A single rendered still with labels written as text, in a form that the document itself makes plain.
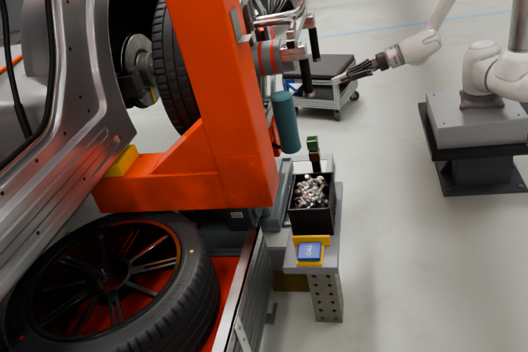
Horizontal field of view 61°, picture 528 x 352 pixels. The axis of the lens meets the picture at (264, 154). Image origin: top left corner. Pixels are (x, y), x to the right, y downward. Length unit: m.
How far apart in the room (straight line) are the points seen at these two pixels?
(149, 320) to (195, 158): 0.52
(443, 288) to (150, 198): 1.17
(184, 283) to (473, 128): 1.36
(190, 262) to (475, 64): 1.43
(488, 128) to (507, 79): 0.23
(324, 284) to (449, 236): 0.70
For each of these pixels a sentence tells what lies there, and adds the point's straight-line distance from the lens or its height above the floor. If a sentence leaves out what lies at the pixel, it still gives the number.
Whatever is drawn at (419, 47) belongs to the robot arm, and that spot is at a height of 0.80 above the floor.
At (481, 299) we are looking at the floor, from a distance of 1.92.
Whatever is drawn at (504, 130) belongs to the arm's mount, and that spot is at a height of 0.37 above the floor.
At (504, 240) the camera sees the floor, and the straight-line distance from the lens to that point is 2.16.
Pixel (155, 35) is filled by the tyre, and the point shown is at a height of 1.07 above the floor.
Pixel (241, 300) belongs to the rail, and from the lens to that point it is 1.47.
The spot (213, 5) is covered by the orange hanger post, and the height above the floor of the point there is 1.21.
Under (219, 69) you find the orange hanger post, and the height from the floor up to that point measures 1.04.
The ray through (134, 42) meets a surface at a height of 0.98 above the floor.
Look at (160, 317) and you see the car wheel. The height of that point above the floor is 0.50.
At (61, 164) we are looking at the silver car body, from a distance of 1.41.
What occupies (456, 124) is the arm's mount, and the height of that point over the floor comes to 0.41.
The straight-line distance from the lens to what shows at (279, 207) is 2.10.
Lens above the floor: 1.48
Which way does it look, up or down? 32 degrees down
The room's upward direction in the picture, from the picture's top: 13 degrees counter-clockwise
